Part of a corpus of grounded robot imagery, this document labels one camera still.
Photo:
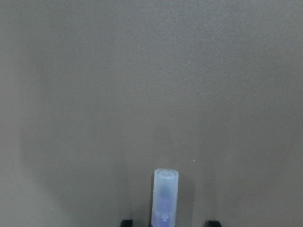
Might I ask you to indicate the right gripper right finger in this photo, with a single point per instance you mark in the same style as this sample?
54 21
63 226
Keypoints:
212 223

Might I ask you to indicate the purple highlighter pen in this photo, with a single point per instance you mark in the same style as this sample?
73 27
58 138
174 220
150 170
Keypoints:
165 194

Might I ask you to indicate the brown paper table cover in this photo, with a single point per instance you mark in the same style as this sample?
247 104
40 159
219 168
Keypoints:
97 94

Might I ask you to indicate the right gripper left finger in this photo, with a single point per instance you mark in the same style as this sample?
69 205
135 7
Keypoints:
127 223

